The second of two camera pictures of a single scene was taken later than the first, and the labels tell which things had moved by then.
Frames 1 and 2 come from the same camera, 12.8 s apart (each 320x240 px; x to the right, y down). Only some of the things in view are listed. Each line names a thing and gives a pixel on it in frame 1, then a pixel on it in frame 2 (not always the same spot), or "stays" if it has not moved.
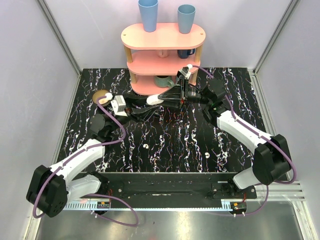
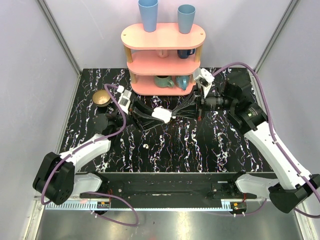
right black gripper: (172, 97) → (190, 104)
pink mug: (163, 53) stays
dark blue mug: (184, 53) stays
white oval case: (154, 99) → (164, 114)
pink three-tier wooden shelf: (155, 59) stays
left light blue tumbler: (148, 9) stays
